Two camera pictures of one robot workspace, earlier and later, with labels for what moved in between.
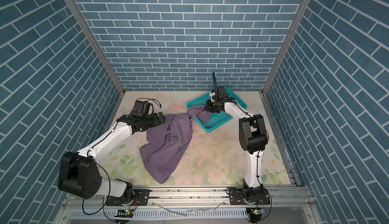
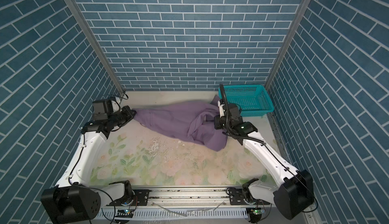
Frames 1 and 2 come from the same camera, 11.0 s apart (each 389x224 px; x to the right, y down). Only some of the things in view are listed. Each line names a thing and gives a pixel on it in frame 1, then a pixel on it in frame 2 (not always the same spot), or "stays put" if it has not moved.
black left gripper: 156,121 → 126,111
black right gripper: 207,106 → 217,122
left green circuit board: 125,213 stays put
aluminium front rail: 188,198 stays put
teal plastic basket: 219,118 → 254,100
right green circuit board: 258,211 stays put
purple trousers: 168,136 → 194,121
